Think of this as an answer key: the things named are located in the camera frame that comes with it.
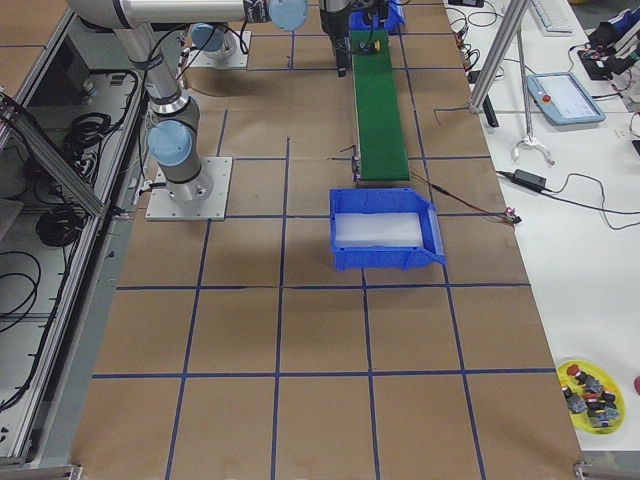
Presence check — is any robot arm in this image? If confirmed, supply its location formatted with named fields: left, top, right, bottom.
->
left=69, top=0, right=351, bottom=77
left=69, top=1, right=308, bottom=203

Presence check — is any yellow plate of buttons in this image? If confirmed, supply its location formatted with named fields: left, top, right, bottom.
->
left=556, top=359, right=626, bottom=435

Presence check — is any blue bin left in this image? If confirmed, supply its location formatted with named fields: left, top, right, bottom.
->
left=349, top=0, right=405, bottom=33

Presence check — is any blue bin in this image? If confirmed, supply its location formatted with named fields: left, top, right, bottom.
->
left=349, top=0, right=405, bottom=33
left=329, top=188, right=447, bottom=271

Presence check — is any green conveyor belt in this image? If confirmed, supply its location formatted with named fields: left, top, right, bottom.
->
left=350, top=29, right=410, bottom=182

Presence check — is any white foam pad right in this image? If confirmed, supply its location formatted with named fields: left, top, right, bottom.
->
left=334, top=213, right=423, bottom=247

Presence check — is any blue bin right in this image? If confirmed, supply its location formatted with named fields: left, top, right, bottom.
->
left=329, top=188, right=447, bottom=271

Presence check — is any teach pendant tablet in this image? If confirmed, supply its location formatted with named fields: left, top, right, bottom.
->
left=526, top=72, right=606, bottom=125

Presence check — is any black power adapter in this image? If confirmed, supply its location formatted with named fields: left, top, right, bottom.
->
left=512, top=169, right=546, bottom=192

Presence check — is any aluminium frame post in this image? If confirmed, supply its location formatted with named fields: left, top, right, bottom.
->
left=469, top=0, right=529, bottom=113

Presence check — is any red black conveyor wire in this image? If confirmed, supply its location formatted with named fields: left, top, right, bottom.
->
left=409, top=168, right=522, bottom=224

